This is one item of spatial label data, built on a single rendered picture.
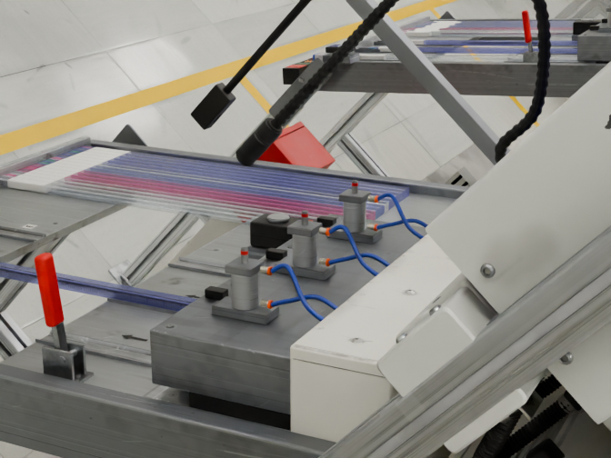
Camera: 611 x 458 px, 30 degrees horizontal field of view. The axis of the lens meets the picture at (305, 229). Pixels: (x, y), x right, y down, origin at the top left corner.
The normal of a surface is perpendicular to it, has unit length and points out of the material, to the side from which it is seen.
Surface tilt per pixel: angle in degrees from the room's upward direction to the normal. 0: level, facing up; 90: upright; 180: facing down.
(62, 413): 90
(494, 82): 90
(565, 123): 90
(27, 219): 43
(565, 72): 90
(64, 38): 0
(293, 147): 0
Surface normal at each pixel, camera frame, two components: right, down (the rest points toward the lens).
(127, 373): 0.00, -0.95
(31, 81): 0.61, -0.60
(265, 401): -0.44, 0.28
